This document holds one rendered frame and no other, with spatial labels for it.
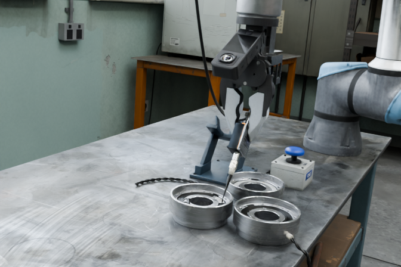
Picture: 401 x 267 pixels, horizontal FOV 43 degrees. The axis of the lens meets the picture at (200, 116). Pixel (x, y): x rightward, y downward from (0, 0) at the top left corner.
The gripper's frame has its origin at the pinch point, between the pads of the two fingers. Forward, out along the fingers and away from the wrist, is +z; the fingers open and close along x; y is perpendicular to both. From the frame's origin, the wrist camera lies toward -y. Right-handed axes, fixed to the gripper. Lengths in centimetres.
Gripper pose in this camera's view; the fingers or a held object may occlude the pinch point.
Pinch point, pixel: (241, 133)
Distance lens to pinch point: 88.0
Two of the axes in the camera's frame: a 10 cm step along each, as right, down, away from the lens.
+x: -8.9, -1.7, 4.3
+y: 4.6, -1.7, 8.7
